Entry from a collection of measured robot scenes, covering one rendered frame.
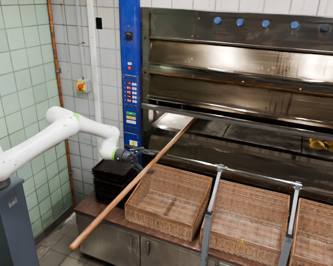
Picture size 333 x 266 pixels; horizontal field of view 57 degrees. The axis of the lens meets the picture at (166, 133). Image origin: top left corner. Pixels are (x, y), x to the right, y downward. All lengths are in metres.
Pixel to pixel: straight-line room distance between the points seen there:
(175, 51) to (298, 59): 0.83
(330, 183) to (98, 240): 1.84
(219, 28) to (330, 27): 0.66
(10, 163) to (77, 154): 1.52
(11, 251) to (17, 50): 1.41
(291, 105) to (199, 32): 0.80
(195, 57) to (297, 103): 0.76
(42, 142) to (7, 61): 0.99
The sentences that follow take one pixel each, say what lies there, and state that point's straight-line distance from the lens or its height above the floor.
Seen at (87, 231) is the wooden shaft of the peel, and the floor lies 1.20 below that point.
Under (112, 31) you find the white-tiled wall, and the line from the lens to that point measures 2.51.
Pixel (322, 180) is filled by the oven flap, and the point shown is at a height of 1.02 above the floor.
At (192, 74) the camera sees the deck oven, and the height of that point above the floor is 1.66.
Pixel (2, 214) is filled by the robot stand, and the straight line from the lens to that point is 1.95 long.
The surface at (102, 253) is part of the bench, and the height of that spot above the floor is 0.19.
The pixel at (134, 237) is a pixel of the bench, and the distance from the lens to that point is 2.49.
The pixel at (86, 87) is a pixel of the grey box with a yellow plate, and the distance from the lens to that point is 2.68.
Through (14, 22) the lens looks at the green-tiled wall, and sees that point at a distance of 2.60.
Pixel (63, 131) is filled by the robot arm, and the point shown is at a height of 1.52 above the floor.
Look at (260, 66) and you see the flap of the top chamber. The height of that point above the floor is 1.77.
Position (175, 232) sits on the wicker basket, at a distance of 2.33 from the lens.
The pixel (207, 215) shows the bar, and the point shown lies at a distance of 2.00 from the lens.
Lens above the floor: 2.21
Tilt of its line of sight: 25 degrees down
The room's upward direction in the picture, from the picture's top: 2 degrees clockwise
